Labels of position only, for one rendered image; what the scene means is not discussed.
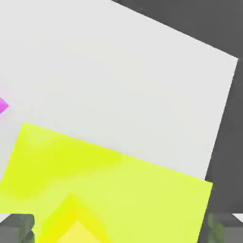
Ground large yellow-green box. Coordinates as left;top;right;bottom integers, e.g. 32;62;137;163
0;121;214;243

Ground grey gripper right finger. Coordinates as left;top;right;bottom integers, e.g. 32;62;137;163
206;213;243;243

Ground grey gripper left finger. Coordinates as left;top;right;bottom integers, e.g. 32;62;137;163
0;213;36;243

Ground small magenta cube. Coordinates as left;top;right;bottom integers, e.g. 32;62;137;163
0;97;9;114

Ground small yellow cube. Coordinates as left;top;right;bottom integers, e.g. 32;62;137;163
38;193;112;243

